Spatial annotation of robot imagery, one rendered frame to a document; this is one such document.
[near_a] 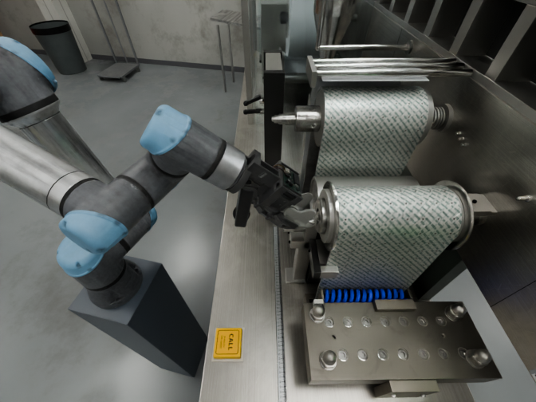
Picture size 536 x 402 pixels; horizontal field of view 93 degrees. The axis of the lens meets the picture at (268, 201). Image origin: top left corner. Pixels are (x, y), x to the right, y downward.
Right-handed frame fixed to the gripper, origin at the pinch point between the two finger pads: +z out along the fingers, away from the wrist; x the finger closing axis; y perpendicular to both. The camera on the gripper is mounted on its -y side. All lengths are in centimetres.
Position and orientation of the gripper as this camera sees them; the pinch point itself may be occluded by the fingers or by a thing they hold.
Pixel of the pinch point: (305, 222)
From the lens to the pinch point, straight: 56.5
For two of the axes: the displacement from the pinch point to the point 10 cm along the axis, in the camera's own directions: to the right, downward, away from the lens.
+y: 6.4, -5.3, -5.6
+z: 7.7, 4.3, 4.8
